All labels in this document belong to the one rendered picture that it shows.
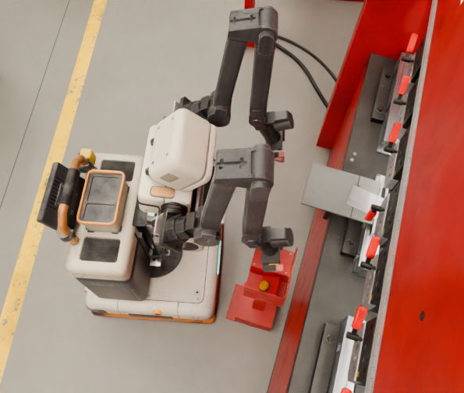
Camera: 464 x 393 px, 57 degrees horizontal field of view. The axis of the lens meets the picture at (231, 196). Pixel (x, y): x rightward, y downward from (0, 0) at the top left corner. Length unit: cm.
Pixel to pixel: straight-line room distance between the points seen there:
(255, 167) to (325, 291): 81
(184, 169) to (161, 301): 111
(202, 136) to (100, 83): 207
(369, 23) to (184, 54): 163
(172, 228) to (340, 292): 68
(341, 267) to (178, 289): 90
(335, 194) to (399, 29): 87
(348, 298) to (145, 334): 124
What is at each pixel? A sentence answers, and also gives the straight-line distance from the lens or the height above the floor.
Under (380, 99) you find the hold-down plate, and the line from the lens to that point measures 204.
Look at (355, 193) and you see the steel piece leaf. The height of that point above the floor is 100.
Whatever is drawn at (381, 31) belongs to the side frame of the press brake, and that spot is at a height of 101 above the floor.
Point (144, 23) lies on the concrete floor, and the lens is 363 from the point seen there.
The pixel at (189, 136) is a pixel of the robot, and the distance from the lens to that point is 125.
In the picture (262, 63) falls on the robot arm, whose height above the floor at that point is 149.
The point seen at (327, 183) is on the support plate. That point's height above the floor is 100.
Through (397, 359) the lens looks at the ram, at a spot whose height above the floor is 152.
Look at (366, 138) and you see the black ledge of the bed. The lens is 193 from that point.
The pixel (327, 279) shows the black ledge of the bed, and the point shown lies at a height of 88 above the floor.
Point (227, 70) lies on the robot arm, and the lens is 129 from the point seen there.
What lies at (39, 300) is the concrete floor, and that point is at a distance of 267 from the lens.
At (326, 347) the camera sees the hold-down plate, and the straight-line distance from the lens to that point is 154.
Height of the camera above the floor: 240
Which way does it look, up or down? 64 degrees down
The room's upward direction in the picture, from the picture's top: 2 degrees clockwise
